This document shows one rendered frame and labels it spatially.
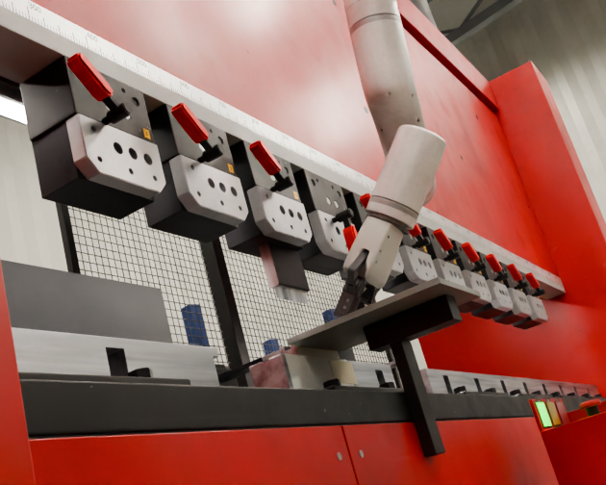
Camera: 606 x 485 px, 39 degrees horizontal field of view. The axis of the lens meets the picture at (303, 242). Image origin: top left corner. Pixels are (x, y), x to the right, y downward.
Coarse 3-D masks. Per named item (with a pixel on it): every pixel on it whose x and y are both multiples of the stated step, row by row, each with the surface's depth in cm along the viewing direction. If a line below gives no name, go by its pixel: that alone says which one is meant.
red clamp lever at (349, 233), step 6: (348, 210) 157; (336, 216) 158; (342, 216) 157; (348, 216) 157; (348, 222) 157; (348, 228) 156; (354, 228) 157; (348, 234) 156; (354, 234) 156; (348, 240) 156; (354, 240) 155; (348, 246) 156
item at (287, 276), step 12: (264, 252) 141; (276, 252) 142; (288, 252) 146; (264, 264) 141; (276, 264) 140; (288, 264) 144; (300, 264) 148; (276, 276) 139; (288, 276) 142; (300, 276) 146; (276, 288) 139; (288, 288) 142; (300, 288) 145; (300, 300) 145
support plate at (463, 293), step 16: (416, 288) 122; (432, 288) 122; (448, 288) 125; (464, 288) 130; (384, 304) 124; (400, 304) 126; (416, 304) 129; (336, 320) 128; (352, 320) 128; (368, 320) 130; (304, 336) 130; (320, 336) 132; (336, 336) 134; (352, 336) 138
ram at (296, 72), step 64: (64, 0) 112; (128, 0) 127; (192, 0) 146; (256, 0) 172; (320, 0) 209; (0, 64) 105; (192, 64) 136; (256, 64) 159; (320, 64) 190; (320, 128) 174; (448, 128) 273; (448, 192) 241; (512, 192) 320
